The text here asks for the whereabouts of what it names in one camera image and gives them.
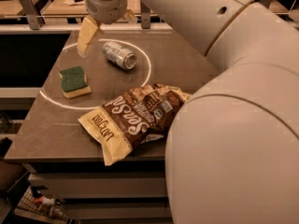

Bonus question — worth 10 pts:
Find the metal bracket post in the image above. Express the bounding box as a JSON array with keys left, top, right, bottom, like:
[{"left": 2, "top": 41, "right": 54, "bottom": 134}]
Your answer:
[
  {"left": 19, "top": 0, "right": 44, "bottom": 30},
  {"left": 140, "top": 3, "right": 150, "bottom": 29}
]

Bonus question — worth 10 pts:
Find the green and yellow sponge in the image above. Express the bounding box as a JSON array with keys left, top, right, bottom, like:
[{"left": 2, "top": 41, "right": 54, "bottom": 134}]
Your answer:
[{"left": 59, "top": 66, "right": 91, "bottom": 99}]

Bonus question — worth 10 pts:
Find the left metal bracket post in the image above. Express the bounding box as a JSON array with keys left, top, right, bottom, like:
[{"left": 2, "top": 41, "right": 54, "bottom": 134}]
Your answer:
[{"left": 19, "top": 0, "right": 44, "bottom": 30}]

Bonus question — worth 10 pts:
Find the white circle marking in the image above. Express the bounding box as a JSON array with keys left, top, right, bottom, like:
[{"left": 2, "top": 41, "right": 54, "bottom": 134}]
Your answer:
[{"left": 40, "top": 39, "right": 151, "bottom": 110}]

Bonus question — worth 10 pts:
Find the grey table base cabinet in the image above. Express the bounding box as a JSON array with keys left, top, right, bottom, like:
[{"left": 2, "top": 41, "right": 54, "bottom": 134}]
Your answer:
[{"left": 26, "top": 160, "right": 172, "bottom": 224}]

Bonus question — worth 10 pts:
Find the middle metal bracket post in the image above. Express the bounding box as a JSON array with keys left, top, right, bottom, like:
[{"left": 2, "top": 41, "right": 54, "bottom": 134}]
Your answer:
[{"left": 140, "top": 3, "right": 150, "bottom": 29}]

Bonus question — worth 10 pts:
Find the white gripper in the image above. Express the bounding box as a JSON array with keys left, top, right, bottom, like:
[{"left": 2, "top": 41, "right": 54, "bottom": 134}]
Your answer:
[{"left": 77, "top": 0, "right": 137, "bottom": 58}]

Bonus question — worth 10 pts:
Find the orange and white spray bottle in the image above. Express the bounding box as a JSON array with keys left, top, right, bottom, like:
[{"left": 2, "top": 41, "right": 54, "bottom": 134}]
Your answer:
[{"left": 30, "top": 186, "right": 61, "bottom": 217}]

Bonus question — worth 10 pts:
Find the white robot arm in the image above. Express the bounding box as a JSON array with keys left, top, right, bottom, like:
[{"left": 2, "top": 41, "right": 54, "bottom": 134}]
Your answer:
[{"left": 98, "top": 0, "right": 299, "bottom": 224}]

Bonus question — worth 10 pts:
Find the brown and yellow chip bag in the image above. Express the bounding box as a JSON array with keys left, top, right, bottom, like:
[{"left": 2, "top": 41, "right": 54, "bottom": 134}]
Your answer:
[{"left": 78, "top": 84, "right": 191, "bottom": 166}]

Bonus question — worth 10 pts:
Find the silver 7up soda can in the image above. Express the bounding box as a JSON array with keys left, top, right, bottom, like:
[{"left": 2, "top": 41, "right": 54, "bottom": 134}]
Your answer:
[{"left": 103, "top": 41, "right": 136, "bottom": 70}]

